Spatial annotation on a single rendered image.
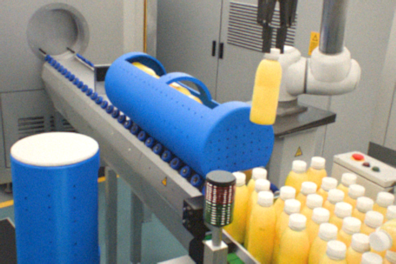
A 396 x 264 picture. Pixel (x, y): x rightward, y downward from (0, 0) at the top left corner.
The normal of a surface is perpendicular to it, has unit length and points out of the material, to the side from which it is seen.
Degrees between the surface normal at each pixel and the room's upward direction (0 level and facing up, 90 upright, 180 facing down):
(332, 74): 106
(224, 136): 90
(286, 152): 90
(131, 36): 90
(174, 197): 71
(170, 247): 0
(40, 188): 90
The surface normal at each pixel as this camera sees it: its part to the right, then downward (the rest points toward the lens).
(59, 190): 0.32, 0.34
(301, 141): 0.61, 0.30
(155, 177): -0.80, -0.19
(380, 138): -0.79, 0.17
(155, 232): 0.05, -0.94
